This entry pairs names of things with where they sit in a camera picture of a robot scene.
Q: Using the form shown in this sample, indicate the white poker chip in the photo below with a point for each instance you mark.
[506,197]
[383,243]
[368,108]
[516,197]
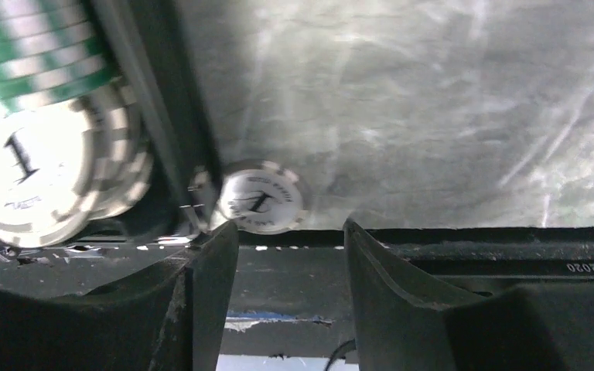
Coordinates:
[264,197]
[52,164]

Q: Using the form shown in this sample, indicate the pink green chip column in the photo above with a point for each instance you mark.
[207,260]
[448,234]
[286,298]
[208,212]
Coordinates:
[51,52]

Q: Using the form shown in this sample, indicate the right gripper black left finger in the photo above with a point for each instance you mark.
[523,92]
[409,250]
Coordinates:
[168,316]

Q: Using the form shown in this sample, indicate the black poker chip case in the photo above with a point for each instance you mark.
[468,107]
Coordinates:
[150,43]

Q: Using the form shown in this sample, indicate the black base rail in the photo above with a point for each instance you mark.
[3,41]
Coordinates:
[290,297]

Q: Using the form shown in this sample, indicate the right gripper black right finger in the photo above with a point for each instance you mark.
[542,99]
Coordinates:
[408,319]

